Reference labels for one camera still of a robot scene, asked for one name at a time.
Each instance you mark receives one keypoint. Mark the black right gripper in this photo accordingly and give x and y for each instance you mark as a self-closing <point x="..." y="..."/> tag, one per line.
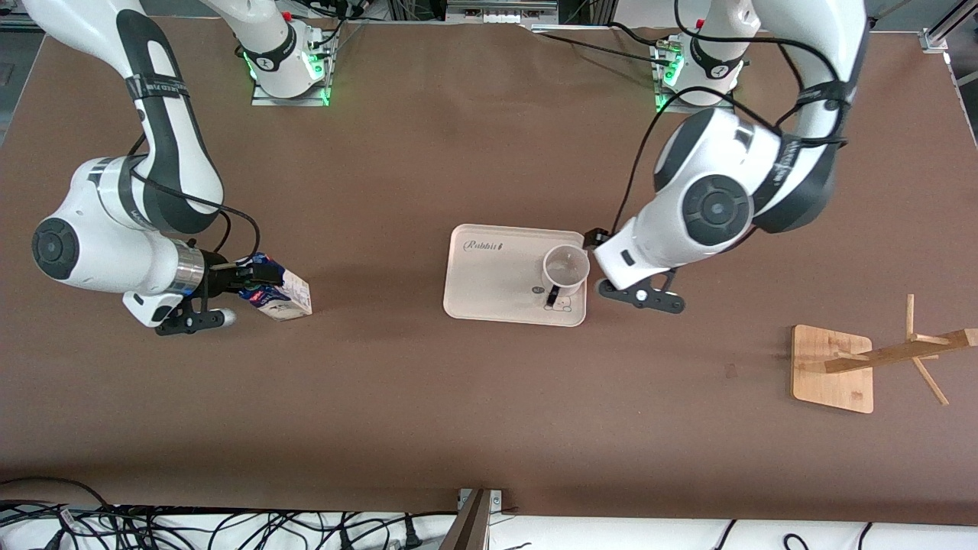
<point x="218" y="280"/>

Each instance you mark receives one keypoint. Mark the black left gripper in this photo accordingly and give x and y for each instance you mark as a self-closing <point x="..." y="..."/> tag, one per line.
<point x="594" y="238"/>

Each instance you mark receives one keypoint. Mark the blue white milk carton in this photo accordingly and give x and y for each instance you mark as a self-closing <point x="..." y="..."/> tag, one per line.
<point x="290" y="302"/>

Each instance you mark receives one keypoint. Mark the white smiley face cup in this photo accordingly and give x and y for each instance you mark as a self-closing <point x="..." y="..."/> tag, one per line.
<point x="565" y="267"/>

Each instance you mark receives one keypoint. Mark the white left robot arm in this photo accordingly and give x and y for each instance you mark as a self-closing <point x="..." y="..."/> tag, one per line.
<point x="718" y="206"/>

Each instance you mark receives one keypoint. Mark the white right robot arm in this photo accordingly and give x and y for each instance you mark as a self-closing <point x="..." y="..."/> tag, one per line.
<point x="99" y="244"/>

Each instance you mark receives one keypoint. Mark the wooden cup rack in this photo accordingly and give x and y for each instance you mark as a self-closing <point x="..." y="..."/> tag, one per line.
<point x="829" y="374"/>

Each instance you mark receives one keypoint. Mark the cream rabbit print tray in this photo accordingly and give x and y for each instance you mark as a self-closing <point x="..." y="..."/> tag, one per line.
<point x="497" y="283"/>

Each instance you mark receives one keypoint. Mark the white board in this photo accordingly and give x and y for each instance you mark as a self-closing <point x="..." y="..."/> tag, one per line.
<point x="611" y="535"/>

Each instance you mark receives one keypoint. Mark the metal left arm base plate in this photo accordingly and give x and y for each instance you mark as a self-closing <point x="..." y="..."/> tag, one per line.
<point x="663" y="107"/>

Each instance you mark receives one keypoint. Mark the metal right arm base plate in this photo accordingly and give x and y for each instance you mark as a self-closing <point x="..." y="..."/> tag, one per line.
<point x="290" y="101"/>

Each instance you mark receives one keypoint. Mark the grey metal rail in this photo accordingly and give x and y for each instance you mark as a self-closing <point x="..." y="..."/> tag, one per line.
<point x="500" y="9"/>

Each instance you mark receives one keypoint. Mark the small metal bracket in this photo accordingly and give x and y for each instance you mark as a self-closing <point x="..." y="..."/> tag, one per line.
<point x="497" y="500"/>

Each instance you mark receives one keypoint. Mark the grey metal post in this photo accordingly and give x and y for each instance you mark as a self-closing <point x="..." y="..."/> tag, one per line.
<point x="467" y="527"/>

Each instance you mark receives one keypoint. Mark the aluminium frame profile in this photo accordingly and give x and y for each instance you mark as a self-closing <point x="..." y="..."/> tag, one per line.
<point x="936" y="38"/>

